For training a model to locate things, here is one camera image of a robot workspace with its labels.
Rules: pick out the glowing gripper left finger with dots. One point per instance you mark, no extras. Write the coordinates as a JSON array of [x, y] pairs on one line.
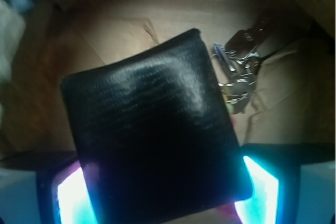
[[44, 187]]

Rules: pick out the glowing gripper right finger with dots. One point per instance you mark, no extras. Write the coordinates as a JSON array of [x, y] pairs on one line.
[[292, 183]]

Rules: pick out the black box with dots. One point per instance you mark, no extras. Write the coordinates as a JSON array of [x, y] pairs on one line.
[[153, 135]]

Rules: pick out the bunch of silver keys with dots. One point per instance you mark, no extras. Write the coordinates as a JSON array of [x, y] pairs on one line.
[[240, 61]]

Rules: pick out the brown paper bag bin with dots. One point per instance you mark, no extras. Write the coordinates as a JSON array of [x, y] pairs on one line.
[[295, 100]]

